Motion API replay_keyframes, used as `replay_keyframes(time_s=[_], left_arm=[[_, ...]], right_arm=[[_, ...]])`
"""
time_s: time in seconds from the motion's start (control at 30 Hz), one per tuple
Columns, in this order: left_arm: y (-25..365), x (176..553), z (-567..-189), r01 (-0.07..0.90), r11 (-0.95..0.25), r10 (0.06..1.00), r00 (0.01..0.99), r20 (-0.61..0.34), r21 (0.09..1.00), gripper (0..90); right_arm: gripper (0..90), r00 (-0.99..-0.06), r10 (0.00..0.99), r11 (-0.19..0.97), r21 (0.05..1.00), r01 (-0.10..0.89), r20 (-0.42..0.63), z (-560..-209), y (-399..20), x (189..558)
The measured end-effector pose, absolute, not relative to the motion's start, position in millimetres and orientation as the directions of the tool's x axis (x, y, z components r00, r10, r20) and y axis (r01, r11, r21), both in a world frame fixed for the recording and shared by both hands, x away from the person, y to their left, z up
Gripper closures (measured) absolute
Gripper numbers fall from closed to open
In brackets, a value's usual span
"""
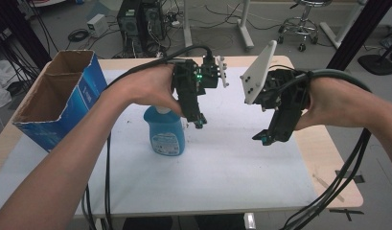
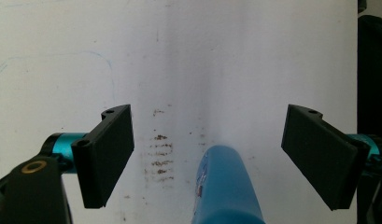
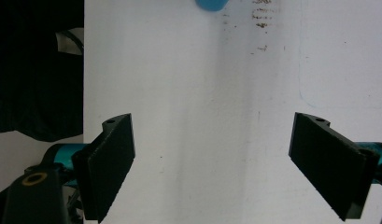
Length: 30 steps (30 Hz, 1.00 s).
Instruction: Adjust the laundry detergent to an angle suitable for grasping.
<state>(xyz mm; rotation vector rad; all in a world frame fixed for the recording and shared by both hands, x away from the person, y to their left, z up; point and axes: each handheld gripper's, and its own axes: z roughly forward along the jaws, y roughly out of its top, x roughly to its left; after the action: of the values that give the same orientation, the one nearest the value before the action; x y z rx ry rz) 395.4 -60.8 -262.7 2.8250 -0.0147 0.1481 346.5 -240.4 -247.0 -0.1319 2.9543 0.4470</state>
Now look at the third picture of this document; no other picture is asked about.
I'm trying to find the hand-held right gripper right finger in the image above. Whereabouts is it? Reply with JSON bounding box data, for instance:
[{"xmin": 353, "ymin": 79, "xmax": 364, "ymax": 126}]
[{"xmin": 288, "ymin": 111, "xmax": 381, "ymax": 222}]

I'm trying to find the dark cloth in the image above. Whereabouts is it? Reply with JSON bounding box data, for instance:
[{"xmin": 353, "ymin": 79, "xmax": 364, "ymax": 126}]
[{"xmin": 0, "ymin": 0, "xmax": 85, "ymax": 143}]

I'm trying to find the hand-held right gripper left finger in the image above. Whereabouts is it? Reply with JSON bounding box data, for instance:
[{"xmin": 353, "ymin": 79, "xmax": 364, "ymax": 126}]
[{"xmin": 71, "ymin": 113, "xmax": 136, "ymax": 224}]

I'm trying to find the blue round object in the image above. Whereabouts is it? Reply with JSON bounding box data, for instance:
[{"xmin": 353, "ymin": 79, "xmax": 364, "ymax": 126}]
[{"xmin": 194, "ymin": 0, "xmax": 230, "ymax": 13}]

